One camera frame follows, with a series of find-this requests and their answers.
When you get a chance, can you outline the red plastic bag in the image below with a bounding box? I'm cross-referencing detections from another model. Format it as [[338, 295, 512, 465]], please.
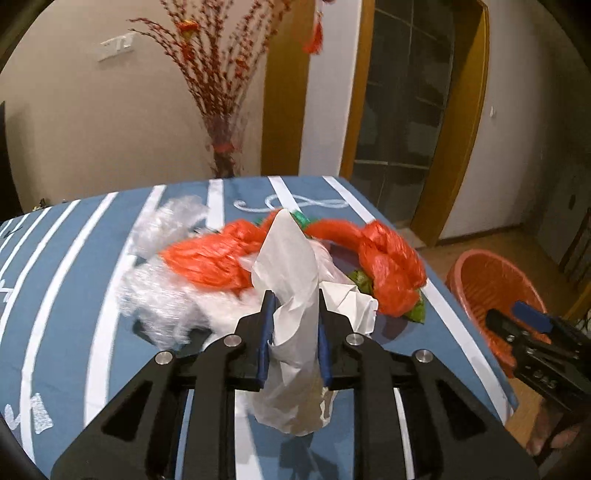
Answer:
[[159, 218, 429, 318]]

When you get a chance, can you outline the dark green plastic bag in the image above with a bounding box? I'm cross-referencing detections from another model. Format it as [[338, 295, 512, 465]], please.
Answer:
[[256, 209, 318, 231]]

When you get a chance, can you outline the red hanging ornament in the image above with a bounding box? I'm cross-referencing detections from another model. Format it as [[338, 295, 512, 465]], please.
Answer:
[[304, 0, 334, 55]]

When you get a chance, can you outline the light green plastic bag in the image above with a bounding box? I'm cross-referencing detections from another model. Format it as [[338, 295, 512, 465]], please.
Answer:
[[348, 269, 426, 324]]

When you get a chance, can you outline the blue white striped tablecloth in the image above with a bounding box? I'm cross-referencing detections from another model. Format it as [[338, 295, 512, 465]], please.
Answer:
[[1, 176, 518, 479]]

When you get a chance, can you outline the white plastic bag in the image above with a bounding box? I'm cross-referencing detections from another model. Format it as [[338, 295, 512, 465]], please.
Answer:
[[252, 209, 378, 436]]

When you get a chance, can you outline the clear bubble wrap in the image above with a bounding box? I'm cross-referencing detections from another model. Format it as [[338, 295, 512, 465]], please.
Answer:
[[117, 195, 225, 350]]

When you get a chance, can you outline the black television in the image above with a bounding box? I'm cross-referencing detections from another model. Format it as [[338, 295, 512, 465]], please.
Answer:
[[0, 102, 23, 222]]

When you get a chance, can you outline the orange plastic waste basket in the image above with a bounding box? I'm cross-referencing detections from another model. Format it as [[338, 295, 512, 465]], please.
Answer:
[[446, 249, 550, 378]]

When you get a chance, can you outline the glass door with wooden frame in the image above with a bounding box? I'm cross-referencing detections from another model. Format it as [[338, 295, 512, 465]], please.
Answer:
[[341, 1, 490, 246]]

